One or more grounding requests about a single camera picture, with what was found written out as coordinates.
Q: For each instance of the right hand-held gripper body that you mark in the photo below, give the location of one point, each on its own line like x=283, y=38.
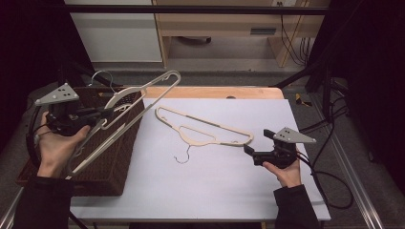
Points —
x=291, y=136

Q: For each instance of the black metal stand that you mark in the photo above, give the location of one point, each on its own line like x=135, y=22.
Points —
x=68, y=74
x=318, y=76

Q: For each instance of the white cabinet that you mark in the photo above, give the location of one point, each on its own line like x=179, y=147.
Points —
x=117, y=38

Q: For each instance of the black curtain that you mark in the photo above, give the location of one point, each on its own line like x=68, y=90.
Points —
x=375, y=79
x=28, y=47

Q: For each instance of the person's right hand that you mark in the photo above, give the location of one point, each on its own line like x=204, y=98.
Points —
x=288, y=175

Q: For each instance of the person's left hand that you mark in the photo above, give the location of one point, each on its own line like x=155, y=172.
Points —
x=59, y=149

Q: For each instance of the aluminium rail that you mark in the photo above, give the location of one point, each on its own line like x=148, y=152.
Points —
x=356, y=184
x=6, y=216

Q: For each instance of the brown woven basket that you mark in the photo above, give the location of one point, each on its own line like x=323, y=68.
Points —
x=108, y=171

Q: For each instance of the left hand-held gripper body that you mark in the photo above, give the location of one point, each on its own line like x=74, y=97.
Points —
x=60, y=95

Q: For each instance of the white clothes hanger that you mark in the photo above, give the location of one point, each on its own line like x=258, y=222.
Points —
x=127, y=93

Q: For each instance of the wooden desk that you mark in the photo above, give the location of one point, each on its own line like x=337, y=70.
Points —
x=219, y=22

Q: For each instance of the beige clothes hanger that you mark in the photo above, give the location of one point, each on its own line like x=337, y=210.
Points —
x=203, y=120

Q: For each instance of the yellow and black tool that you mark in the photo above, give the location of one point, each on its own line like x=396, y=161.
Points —
x=302, y=100

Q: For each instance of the white board mat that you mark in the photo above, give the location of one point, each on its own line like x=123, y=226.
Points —
x=207, y=187

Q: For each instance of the black horizontal frame bar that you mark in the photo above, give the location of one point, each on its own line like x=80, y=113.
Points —
x=191, y=9

